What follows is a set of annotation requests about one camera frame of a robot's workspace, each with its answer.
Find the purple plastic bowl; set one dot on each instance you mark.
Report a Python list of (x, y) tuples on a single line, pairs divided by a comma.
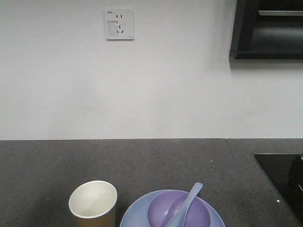
[(167, 204)]

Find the brown paper cup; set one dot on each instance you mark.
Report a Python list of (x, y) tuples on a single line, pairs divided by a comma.
[(93, 204)]

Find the light blue plastic spoon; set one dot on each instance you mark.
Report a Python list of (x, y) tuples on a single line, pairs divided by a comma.
[(179, 218)]

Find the light blue plastic plate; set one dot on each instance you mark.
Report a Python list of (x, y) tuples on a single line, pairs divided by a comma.
[(136, 214)]

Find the black induction cooktop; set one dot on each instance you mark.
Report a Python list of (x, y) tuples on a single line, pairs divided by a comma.
[(285, 172)]

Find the white wall power socket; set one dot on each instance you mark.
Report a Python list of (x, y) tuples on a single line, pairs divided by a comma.
[(119, 24)]

